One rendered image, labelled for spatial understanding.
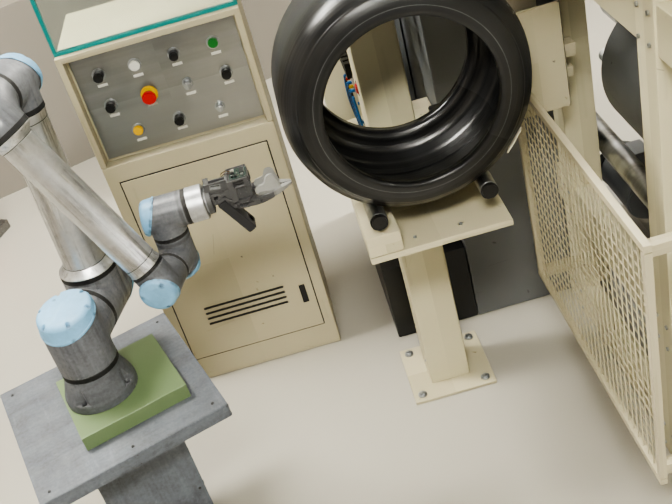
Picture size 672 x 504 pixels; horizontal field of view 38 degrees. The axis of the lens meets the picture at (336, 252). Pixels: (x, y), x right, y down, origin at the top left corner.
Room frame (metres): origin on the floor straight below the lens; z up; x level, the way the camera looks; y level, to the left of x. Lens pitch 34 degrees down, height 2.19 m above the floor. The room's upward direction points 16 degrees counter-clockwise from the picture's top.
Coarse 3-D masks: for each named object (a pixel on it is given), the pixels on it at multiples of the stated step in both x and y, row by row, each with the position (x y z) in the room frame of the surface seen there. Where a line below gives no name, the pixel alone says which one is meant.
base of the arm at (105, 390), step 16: (112, 368) 1.98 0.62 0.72; (128, 368) 2.01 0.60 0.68; (64, 384) 2.00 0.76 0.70; (80, 384) 1.95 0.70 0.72; (96, 384) 1.95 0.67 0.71; (112, 384) 1.95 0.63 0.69; (128, 384) 1.97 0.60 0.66; (80, 400) 1.95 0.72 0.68; (96, 400) 1.93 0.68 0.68; (112, 400) 1.93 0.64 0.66
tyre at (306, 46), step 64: (320, 0) 2.07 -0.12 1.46; (384, 0) 2.00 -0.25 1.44; (448, 0) 1.99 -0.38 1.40; (320, 64) 1.99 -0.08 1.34; (512, 64) 1.99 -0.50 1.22; (320, 128) 1.99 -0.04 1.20; (384, 128) 2.30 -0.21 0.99; (448, 128) 2.26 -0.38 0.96; (512, 128) 1.99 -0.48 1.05; (384, 192) 1.99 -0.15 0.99; (448, 192) 2.00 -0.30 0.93
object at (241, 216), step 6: (222, 204) 2.10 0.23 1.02; (228, 204) 2.10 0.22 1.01; (228, 210) 2.10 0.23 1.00; (234, 210) 2.10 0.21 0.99; (240, 210) 2.12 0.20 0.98; (234, 216) 2.10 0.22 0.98; (240, 216) 2.10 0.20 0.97; (246, 216) 2.11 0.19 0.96; (252, 216) 2.12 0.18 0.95; (240, 222) 2.10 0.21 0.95; (246, 222) 2.10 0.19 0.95; (252, 222) 2.11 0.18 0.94; (246, 228) 2.10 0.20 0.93; (252, 228) 2.10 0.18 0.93
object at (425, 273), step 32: (384, 32) 2.37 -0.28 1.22; (352, 64) 2.39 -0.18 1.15; (384, 64) 2.37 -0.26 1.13; (384, 96) 2.37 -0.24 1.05; (416, 256) 2.37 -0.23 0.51; (416, 288) 2.37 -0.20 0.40; (448, 288) 2.37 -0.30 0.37; (416, 320) 2.38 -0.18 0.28; (448, 320) 2.37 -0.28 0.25; (448, 352) 2.37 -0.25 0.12
